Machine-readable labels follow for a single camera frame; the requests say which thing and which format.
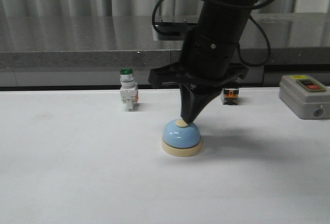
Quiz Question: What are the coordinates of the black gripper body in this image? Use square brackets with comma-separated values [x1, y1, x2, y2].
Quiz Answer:
[148, 28, 249, 89]

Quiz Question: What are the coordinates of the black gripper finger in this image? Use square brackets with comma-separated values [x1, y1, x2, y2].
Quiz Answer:
[180, 84, 222, 124]

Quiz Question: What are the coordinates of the blue call bell cream base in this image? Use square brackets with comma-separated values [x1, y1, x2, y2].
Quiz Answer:
[161, 119, 203, 157]

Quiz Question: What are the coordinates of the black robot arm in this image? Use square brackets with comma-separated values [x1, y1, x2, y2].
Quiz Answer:
[148, 0, 259, 123]

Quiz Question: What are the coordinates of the grey stone counter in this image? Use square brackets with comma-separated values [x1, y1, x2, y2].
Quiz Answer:
[1, 13, 329, 88]

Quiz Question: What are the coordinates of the black rotary selector switch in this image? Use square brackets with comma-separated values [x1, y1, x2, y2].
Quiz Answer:
[221, 88, 239, 105]

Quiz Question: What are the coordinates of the black wrist camera mount plate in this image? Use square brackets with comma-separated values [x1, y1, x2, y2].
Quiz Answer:
[153, 20, 197, 41]

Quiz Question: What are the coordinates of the green pushbutton switch white body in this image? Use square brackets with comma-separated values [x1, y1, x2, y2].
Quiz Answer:
[120, 68, 139, 111]

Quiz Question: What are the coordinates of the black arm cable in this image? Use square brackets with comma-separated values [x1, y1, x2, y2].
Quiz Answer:
[150, 0, 291, 68]

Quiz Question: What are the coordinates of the grey on-off switch box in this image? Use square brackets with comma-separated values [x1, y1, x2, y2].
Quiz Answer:
[279, 75, 329, 119]

